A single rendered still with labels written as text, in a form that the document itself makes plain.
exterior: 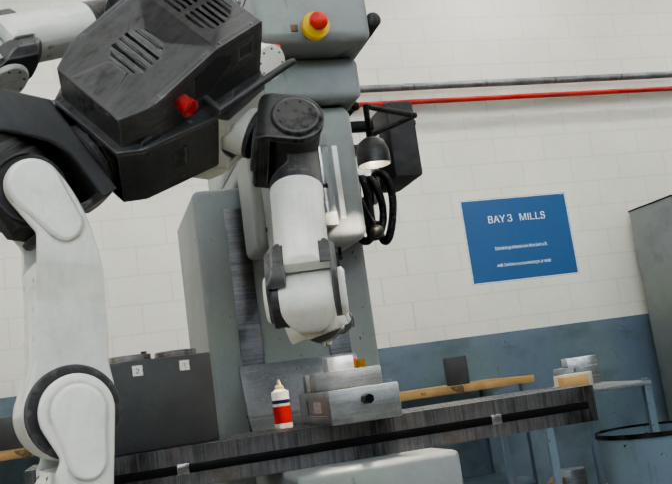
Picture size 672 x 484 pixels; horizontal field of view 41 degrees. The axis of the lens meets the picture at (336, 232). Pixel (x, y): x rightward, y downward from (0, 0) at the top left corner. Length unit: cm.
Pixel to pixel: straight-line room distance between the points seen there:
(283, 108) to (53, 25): 43
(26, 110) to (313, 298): 54
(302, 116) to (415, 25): 576
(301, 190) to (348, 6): 68
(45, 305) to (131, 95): 35
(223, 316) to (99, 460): 106
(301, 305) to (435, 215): 542
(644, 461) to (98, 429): 290
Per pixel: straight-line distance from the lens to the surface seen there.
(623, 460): 401
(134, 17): 153
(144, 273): 626
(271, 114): 150
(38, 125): 149
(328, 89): 205
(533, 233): 709
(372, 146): 190
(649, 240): 721
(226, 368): 238
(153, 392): 193
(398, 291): 659
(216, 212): 243
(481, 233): 690
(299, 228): 141
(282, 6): 200
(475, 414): 204
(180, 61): 146
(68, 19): 168
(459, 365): 597
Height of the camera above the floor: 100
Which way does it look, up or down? 9 degrees up
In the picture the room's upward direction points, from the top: 8 degrees counter-clockwise
